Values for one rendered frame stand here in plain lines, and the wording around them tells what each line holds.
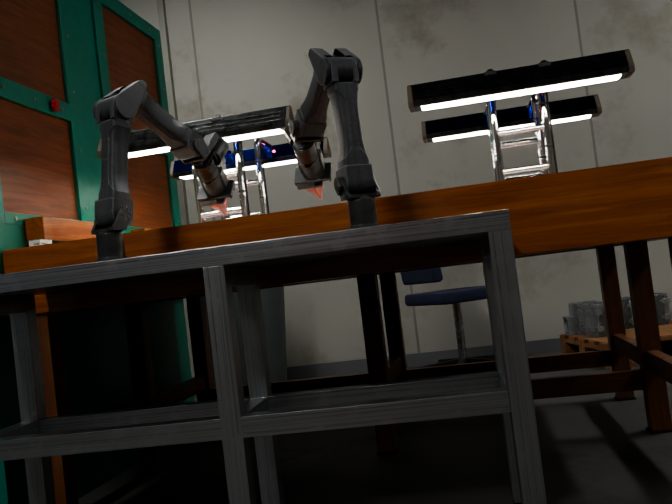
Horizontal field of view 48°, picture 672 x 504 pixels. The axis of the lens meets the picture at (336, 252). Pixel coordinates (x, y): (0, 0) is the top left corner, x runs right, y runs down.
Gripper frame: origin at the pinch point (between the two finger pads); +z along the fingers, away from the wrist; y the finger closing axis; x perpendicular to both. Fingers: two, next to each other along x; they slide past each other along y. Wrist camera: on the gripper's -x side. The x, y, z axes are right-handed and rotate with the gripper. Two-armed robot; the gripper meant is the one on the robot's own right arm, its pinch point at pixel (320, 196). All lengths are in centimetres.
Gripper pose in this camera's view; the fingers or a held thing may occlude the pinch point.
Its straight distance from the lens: 215.6
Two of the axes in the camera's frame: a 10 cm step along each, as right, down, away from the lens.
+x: -0.3, 7.5, -6.6
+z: 2.1, 6.5, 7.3
